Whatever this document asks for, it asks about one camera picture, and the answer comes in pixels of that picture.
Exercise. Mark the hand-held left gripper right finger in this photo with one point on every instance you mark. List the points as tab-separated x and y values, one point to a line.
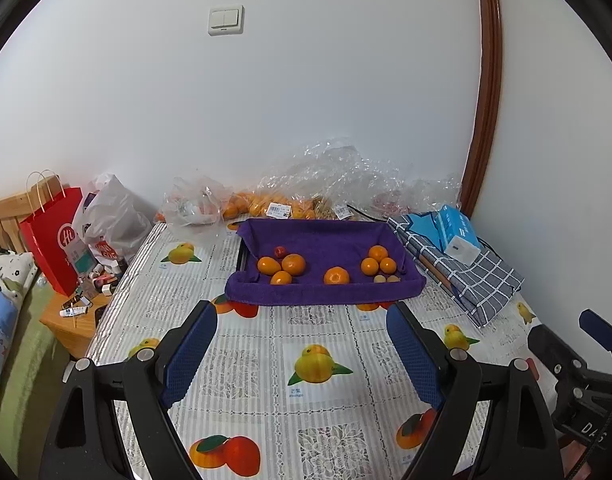
416	355

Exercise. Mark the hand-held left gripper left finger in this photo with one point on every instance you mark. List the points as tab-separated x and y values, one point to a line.
188	355

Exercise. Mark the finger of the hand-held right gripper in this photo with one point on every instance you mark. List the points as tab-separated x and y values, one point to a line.
551	350
601	330

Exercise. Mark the small red fruit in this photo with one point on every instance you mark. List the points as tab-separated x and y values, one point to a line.
279	251

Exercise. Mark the large orange mandarin with stem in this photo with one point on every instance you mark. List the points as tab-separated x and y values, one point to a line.
293	263

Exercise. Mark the purple cloth-lined tray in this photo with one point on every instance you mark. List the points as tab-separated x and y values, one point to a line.
326	245

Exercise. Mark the fruit print tablecloth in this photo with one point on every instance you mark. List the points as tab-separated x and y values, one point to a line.
266	330

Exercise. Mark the folded grey plaid cloth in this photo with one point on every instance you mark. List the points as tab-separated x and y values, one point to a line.
466	275

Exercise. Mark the clutter of small cosmetics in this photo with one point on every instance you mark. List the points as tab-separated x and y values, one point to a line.
96	280

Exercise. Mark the wooden nightstand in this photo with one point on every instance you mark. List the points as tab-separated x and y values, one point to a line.
68	327

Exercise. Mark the blue white tissue pack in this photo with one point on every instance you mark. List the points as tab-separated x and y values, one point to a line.
456	232

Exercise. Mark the clear plastic bag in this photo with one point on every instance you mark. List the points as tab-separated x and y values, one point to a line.
193	207

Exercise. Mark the thin black rod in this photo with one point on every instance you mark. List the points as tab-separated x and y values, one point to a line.
366	214

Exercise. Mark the white plastic bag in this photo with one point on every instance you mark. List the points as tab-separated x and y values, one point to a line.
113	220

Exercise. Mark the plastic bag of mandarins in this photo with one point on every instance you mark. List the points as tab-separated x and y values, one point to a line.
256	205

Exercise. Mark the green blanket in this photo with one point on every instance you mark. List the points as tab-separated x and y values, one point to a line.
21	375

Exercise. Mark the red paper bag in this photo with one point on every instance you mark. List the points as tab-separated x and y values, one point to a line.
53	245

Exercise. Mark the crumpled clear plastic wrap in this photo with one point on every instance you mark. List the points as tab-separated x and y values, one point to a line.
346	170

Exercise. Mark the white spotted pillow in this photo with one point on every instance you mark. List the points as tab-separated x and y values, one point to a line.
8	270

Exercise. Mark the wooden bed headboard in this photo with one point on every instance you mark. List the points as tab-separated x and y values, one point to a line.
1	215

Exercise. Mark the brown wooden door frame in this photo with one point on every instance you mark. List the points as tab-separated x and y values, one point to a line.
486	85

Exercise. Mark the white light switch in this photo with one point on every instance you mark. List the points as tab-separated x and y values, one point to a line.
226	20

